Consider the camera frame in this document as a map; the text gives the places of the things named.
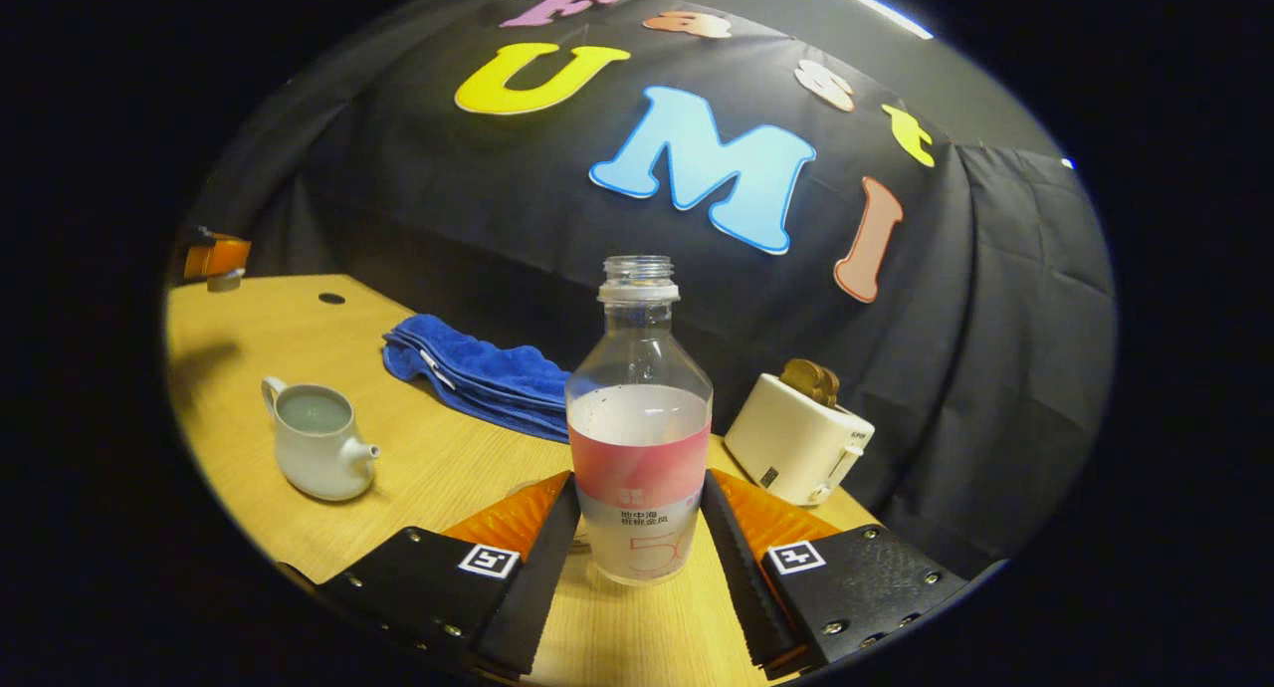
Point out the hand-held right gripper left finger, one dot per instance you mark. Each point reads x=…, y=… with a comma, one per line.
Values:
x=542, y=577

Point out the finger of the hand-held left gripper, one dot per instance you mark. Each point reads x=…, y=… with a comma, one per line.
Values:
x=224, y=257

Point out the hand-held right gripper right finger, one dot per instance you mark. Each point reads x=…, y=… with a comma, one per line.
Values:
x=742, y=577

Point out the white teacup lid blue print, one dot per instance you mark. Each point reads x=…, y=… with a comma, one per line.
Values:
x=224, y=281

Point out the clear water bottle pink label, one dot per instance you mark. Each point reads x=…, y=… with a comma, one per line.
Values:
x=637, y=448

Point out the white ceramic teacup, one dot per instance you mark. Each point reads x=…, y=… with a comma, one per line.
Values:
x=318, y=468

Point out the white toaster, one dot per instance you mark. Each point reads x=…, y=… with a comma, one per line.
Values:
x=786, y=438

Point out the brown toast slice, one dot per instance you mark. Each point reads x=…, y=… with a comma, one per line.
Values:
x=831, y=386
x=799, y=378

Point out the blue folded towel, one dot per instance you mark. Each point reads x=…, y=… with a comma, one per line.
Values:
x=478, y=368

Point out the black backdrop cloth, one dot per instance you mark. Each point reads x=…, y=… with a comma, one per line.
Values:
x=498, y=199

